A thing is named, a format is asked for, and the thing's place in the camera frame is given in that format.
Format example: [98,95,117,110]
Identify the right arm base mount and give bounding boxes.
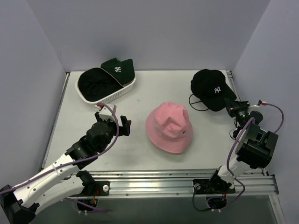
[193,165,235,212]

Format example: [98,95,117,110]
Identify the dark green baseball cap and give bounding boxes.
[100,58,135,86]

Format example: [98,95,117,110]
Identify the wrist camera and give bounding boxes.
[96,104,117,122]
[249,100,267,111]

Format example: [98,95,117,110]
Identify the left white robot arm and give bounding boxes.
[0,112,132,224]

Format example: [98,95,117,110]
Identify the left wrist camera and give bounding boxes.
[96,104,117,122]

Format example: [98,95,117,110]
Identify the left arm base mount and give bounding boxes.
[71,171,110,215]

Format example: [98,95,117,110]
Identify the black baseball cap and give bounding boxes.
[191,69,237,112]

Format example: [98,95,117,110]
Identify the beige bucket hat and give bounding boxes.
[78,68,123,102]

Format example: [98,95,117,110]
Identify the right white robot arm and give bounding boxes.
[207,98,278,193]

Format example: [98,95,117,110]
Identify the white perforated plastic basket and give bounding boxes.
[75,78,136,106]

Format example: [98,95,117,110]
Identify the black wire hat stand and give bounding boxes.
[188,94,209,112]

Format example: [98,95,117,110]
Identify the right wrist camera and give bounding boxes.
[249,100,267,111]

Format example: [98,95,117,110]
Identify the aluminium front rail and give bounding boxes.
[90,169,278,199]

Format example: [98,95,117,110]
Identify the pink bucket hat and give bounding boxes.
[145,102,193,154]

